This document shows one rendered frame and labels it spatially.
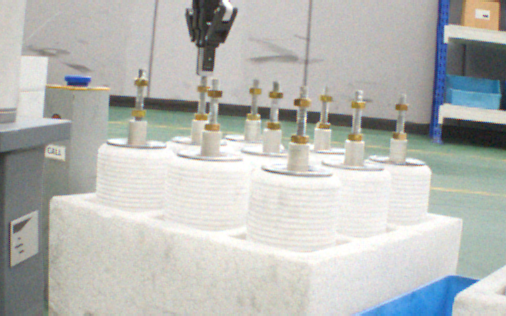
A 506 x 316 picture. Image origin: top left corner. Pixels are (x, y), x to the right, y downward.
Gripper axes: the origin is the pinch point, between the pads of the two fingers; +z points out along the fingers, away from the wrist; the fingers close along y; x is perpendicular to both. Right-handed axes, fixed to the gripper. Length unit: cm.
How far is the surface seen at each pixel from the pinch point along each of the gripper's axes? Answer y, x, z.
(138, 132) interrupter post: 6.5, -11.0, 9.0
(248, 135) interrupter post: -4.4, 9.5, 10.0
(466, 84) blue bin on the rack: -335, 350, -2
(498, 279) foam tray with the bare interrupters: 48, 10, 18
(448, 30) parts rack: -305, 303, -36
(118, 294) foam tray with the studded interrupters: 14.1, -15.2, 27.1
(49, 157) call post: -11.3, -18.2, 14.6
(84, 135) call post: -8.4, -13.9, 11.1
